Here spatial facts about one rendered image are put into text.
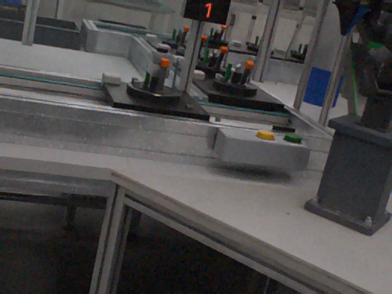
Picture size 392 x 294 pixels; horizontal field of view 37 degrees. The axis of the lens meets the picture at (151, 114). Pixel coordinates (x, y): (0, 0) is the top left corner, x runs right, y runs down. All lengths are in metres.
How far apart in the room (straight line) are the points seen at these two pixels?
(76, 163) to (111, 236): 0.19
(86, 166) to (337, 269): 0.54
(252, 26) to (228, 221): 9.65
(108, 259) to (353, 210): 0.54
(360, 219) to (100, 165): 0.55
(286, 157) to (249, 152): 0.09
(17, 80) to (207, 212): 0.66
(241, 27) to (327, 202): 9.47
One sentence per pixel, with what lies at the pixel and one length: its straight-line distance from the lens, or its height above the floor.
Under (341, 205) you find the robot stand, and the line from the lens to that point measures 1.28.
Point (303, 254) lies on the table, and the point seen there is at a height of 0.86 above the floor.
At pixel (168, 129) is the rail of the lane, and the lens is 1.35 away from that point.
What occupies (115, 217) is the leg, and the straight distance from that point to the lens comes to 1.31.
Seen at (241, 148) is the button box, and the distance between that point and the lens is 1.33.
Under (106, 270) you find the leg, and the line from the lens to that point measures 1.36.
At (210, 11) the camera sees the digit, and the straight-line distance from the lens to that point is 1.60.
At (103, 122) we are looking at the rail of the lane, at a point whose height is 0.93.
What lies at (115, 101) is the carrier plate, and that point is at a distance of 1.37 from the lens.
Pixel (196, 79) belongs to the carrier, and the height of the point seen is 0.97.
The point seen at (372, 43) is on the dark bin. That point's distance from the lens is 1.61.
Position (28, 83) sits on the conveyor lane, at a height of 0.93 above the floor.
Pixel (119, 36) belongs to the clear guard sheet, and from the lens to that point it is 1.61.
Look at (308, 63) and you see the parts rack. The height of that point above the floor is 1.09.
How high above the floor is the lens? 1.30
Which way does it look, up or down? 14 degrees down
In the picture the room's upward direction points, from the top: 11 degrees clockwise
